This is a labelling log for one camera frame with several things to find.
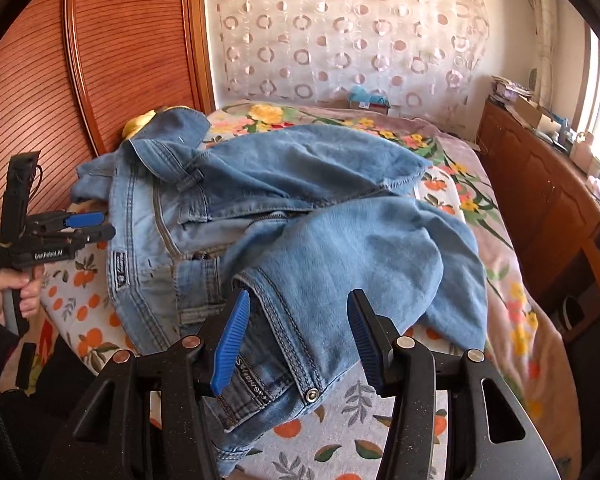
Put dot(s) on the wooden louvered wardrobe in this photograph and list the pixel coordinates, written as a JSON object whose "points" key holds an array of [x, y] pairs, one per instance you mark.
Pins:
{"points": [[130, 35]]}

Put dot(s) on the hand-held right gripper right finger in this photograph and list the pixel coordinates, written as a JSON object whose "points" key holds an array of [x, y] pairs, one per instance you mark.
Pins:
{"points": [[365, 342]]}

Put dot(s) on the wooden cabinet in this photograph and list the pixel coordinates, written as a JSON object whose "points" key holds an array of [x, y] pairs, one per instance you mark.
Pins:
{"points": [[540, 190]]}

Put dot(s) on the cardboard box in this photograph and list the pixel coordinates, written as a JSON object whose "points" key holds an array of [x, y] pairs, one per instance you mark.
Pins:
{"points": [[530, 110]]}

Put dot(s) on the person's left hand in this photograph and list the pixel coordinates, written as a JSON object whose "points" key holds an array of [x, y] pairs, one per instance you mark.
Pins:
{"points": [[30, 300]]}

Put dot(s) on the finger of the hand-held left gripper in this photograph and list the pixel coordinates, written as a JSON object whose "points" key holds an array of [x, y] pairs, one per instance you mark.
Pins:
{"points": [[97, 233], [87, 219]]}

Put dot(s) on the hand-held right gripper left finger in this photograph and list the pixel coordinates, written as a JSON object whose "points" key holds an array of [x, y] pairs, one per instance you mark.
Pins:
{"points": [[232, 342]]}

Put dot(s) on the person's left forearm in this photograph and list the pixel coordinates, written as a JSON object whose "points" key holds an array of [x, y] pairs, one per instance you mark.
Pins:
{"points": [[50, 395]]}

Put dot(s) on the teal packet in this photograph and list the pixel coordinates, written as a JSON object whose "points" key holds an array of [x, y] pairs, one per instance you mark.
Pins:
{"points": [[367, 94]]}

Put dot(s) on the black bin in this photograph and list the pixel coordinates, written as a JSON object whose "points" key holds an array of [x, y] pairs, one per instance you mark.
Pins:
{"points": [[572, 312]]}

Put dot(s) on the circle pattern wall cloth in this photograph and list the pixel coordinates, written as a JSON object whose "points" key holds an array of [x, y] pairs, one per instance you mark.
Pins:
{"points": [[330, 25]]}

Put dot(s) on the blue denim pants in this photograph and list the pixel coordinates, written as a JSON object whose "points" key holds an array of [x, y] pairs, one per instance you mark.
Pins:
{"points": [[330, 240]]}

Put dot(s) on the stack of papers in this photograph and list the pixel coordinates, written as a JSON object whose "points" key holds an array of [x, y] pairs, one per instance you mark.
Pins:
{"points": [[510, 90]]}

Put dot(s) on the beige window curtain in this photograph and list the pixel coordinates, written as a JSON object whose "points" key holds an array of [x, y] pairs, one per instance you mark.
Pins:
{"points": [[545, 35]]}

